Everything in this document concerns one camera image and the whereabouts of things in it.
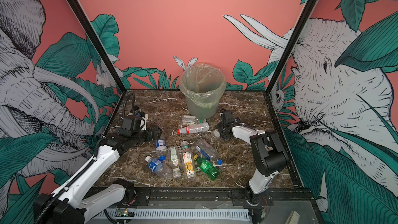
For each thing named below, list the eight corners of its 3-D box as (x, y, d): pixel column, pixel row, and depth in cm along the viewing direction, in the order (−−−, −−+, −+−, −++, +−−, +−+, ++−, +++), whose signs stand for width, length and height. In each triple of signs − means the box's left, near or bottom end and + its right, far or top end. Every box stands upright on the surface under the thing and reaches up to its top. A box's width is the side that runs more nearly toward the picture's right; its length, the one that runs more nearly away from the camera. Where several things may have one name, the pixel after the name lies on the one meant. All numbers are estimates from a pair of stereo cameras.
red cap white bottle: (177, 136, 97) (176, 132, 93) (177, 128, 101) (176, 124, 97) (209, 132, 99) (209, 128, 95) (207, 124, 103) (207, 120, 99)
